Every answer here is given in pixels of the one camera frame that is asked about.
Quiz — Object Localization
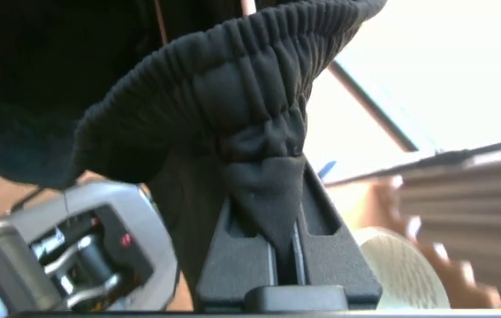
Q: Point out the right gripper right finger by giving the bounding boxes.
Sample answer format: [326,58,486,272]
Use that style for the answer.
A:
[292,161,383,310]

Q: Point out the white laundry basket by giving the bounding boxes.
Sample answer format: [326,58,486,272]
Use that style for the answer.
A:
[351,225,451,310]

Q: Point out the black shorts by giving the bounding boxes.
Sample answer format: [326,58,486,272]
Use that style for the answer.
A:
[0,0,388,310]

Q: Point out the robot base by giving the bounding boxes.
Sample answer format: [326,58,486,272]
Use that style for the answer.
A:
[0,178,180,313]

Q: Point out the window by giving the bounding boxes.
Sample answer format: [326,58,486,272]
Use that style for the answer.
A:
[302,0,501,186]

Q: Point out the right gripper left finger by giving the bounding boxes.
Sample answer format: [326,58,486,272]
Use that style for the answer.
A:
[196,197,278,310]

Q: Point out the brown curtain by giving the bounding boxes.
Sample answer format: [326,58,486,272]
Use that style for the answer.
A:
[391,144,501,310]

